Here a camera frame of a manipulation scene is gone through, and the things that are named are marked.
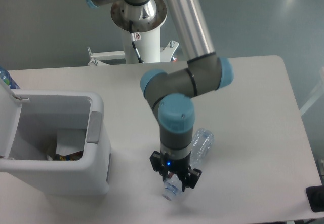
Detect white trash can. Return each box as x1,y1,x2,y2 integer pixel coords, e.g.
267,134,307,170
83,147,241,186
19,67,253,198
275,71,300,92
1,82,111,195

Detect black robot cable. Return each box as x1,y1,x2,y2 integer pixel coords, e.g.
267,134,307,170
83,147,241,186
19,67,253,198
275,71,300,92
128,20,145,64

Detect white plastic wrapper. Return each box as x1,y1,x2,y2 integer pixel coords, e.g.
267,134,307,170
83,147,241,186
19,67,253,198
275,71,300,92
56,129,86,156

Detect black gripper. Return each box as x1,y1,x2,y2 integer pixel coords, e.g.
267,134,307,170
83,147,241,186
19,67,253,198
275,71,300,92
149,151,202,192

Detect blue bottle behind can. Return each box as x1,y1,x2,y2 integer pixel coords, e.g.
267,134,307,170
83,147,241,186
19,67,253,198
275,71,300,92
0,67,20,89

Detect black device at table edge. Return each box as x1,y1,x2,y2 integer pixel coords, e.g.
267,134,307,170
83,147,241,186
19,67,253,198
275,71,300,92
306,185,323,213

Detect colourful trash in can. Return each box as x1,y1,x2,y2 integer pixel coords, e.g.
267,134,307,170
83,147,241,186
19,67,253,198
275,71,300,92
45,151,84,161

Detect clear plastic water bottle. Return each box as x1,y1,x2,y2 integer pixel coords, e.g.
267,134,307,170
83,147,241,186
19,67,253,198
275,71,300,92
162,128,215,201

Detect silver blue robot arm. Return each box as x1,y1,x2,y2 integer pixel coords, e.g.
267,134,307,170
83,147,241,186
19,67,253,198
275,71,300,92
86,0,233,189

